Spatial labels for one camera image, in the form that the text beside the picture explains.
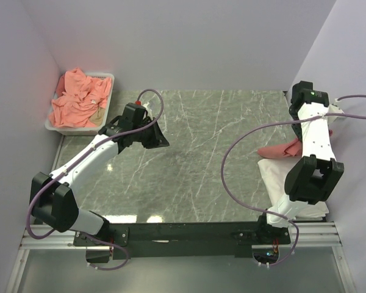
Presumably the salmon pink t-shirt pile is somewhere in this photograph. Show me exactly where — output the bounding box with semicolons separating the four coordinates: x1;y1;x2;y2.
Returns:
48;67;113;128

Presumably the aluminium rail frame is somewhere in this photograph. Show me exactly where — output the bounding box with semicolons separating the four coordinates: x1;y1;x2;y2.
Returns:
5;195;354;293

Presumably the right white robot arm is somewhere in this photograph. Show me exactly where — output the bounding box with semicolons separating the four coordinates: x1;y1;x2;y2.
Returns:
255;81;344;244

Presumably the tan t-shirt in basket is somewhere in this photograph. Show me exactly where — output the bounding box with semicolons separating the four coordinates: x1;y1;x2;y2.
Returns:
88;107;106;127

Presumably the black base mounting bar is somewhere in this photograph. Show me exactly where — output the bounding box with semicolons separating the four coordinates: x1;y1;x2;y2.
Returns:
73;222;292;261

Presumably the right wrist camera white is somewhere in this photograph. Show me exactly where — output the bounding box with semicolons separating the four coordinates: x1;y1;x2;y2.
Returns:
327;98;344;124

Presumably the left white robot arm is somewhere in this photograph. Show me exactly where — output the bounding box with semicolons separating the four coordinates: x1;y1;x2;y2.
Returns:
26;101;169;245

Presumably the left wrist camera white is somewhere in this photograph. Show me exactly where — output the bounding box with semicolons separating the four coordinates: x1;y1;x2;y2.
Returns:
135;101;154;116

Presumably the red t-shirt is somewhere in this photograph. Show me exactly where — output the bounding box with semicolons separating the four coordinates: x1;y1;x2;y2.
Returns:
257;129;334;159

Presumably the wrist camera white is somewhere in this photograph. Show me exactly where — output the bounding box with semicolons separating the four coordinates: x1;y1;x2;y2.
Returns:
135;101;154;116
327;98;344;124

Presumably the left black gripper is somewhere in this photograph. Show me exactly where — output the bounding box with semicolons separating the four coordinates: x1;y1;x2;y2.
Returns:
133;118;170;150

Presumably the white plastic laundry basket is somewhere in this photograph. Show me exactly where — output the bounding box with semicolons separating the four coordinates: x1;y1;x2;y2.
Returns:
45;71;116;136

